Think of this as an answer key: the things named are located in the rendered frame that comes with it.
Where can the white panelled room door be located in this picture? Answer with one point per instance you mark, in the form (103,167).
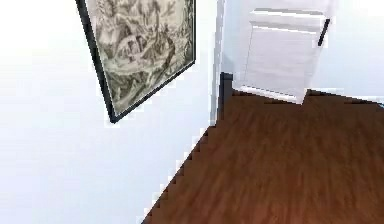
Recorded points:
(283,53)

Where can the black framed landscape picture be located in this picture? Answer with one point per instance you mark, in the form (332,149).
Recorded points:
(143,50)

